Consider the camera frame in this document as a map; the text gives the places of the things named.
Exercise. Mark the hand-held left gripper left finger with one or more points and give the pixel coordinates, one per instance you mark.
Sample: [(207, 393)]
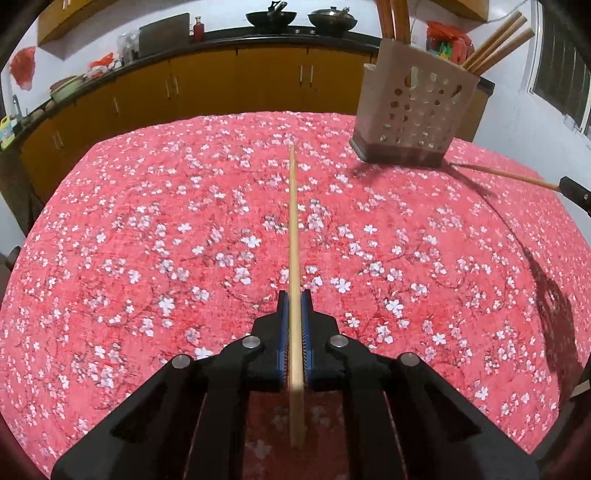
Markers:
[(282, 332)]

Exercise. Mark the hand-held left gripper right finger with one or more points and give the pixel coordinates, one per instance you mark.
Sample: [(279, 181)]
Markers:
[(308, 332)]

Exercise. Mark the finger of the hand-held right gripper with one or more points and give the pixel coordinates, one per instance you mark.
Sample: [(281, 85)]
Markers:
[(576, 191)]

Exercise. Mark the beige perforated utensil holder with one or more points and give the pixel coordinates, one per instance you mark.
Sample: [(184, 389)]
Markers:
[(411, 106)]

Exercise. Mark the window with grille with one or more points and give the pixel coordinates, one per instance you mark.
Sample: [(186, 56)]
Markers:
[(561, 69)]

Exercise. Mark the red floral tablecloth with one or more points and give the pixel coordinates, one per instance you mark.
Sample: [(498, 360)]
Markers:
[(161, 230)]

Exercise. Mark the red snack bags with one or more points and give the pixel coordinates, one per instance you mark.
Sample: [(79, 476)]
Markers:
[(445, 37)]

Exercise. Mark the yellow kitchen base cabinets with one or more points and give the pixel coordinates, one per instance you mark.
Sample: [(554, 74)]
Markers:
[(207, 78)]

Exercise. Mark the black kitchen countertop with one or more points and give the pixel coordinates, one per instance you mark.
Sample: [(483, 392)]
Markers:
[(258, 37)]

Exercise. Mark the lidded metal pan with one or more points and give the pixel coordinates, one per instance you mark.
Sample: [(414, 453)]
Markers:
[(332, 20)]

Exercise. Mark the black wok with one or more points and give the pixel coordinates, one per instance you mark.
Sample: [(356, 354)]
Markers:
[(271, 18)]

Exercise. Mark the red bottle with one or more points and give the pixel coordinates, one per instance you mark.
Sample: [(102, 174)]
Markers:
[(198, 29)]

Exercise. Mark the dark cutting board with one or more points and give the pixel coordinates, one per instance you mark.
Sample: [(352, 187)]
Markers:
[(164, 35)]

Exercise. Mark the red and white plastic bag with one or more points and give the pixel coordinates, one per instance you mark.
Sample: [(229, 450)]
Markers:
[(102, 67)]

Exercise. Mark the clear plastic bag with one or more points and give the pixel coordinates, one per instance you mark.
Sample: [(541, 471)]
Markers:
[(128, 46)]

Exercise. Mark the green bowl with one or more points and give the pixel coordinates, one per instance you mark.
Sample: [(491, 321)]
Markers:
[(67, 88)]

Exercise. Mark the yellow detergent bottle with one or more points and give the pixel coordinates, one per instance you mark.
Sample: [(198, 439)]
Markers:
[(7, 133)]

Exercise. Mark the metal faucet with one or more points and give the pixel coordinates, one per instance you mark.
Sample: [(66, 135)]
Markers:
[(16, 107)]

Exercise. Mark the red bag on wall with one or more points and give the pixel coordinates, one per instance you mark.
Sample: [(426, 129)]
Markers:
[(24, 67)]

